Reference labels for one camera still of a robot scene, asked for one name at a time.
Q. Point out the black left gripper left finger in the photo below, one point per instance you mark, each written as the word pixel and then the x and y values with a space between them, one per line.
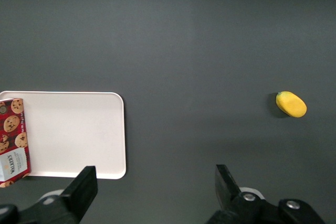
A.
pixel 78 190

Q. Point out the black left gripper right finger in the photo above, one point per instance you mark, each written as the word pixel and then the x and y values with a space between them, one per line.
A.
pixel 228 192

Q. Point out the red Walkers cookie box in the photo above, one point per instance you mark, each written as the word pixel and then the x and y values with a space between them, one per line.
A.
pixel 13 140

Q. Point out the white rectangular plastic tray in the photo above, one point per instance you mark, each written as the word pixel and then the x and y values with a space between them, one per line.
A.
pixel 76 134

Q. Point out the yellow toy mango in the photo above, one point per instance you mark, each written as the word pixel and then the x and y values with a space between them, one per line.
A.
pixel 292 104

